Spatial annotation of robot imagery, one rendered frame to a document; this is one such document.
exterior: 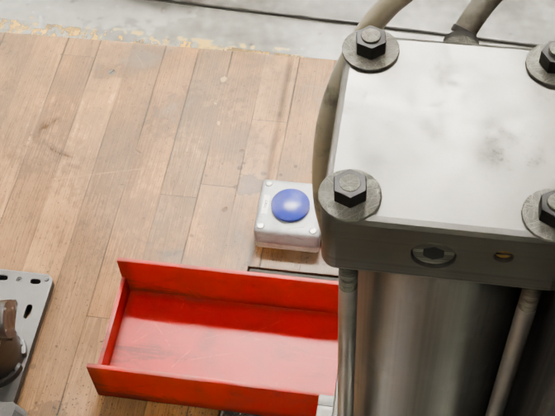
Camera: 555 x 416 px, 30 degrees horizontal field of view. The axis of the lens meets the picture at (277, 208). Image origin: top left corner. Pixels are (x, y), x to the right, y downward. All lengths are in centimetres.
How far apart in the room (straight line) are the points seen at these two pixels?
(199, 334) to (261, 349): 6
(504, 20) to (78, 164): 160
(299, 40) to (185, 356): 159
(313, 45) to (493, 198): 215
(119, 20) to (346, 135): 226
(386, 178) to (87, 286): 74
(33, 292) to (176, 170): 21
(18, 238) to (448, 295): 78
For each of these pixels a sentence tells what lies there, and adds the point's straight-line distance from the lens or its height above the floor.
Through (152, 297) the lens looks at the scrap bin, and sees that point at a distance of 106.
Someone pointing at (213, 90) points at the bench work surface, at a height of 90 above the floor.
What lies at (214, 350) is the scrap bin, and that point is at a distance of 102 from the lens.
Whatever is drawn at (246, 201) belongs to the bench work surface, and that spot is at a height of 90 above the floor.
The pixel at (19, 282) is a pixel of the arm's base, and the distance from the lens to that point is 109.
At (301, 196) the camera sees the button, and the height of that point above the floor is 94.
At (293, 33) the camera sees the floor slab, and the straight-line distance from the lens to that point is 254.
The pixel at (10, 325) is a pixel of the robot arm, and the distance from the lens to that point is 95.
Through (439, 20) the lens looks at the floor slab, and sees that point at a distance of 258.
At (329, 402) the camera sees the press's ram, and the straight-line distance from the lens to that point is 68.
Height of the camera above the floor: 180
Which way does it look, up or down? 55 degrees down
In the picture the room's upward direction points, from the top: 4 degrees counter-clockwise
